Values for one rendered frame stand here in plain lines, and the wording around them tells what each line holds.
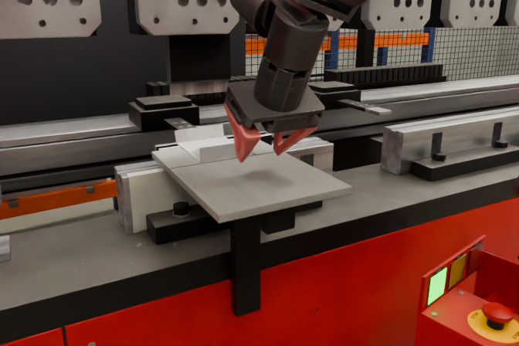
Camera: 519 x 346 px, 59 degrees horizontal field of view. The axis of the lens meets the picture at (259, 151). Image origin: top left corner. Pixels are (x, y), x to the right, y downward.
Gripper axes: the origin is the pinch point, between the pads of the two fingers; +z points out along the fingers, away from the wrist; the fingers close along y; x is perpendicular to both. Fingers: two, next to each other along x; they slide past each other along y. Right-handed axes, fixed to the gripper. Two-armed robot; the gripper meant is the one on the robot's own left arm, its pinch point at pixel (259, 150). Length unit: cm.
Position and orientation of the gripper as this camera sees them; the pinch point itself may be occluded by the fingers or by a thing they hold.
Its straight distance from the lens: 59.8
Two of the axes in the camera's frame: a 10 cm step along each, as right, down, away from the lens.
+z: -2.2, 7.0, 6.8
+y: -8.8, 1.5, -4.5
